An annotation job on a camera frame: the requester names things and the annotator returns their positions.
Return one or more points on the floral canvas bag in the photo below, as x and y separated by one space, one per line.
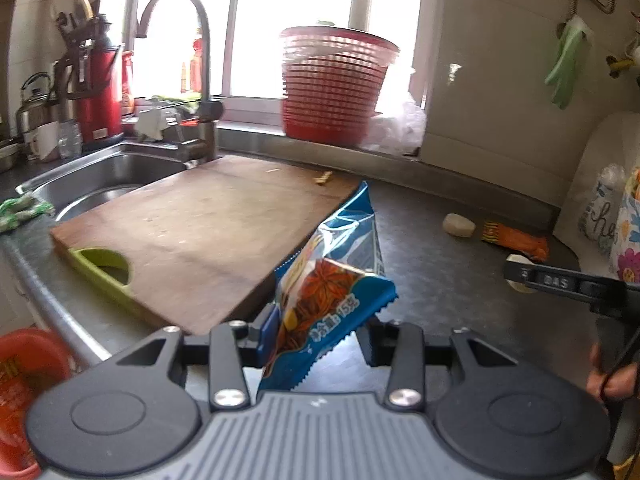
627 240

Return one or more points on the pale rounded lump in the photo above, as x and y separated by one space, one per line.
459 225

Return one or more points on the white plastic bag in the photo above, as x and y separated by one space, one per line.
400 130

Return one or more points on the wooden cutting board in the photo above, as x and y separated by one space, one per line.
200 230

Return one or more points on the yellow food scrap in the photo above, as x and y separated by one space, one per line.
323 178

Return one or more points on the steel sink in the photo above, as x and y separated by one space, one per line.
100 180

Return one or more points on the clear plastic bag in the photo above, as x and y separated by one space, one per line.
611 177

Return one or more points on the white round piece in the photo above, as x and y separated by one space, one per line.
522 287

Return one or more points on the green white dishcloth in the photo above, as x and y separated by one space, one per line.
25 212

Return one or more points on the red sauce bottle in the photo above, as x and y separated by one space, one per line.
198 65

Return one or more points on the clear jar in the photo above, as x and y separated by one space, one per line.
70 140

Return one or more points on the green rubber glove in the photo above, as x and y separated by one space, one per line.
565 65

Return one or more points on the red plastic basket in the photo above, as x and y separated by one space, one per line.
330 100

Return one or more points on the steel kitchen faucet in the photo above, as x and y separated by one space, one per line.
202 125

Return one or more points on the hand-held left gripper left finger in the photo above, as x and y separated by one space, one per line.
267 332

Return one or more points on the red thermos flask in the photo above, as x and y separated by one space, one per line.
100 100

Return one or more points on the blue snack packet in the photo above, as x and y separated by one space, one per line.
340 270

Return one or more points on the white mug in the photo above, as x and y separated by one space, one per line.
45 142

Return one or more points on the red plastic bucket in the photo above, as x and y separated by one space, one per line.
30 400

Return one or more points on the orange snack packet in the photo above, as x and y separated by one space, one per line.
520 242

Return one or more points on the person's right hand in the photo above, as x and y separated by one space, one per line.
620 385

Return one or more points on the white window frame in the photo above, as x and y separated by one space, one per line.
228 35

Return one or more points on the steel kettle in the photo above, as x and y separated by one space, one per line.
32 115

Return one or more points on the steel tray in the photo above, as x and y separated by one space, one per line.
7 157

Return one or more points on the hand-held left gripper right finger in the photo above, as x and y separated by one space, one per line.
364 345

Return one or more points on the green vegetables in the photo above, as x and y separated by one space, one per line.
175 101

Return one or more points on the white cloth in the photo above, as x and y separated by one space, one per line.
150 125

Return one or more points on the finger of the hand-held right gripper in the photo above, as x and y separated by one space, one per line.
555 280

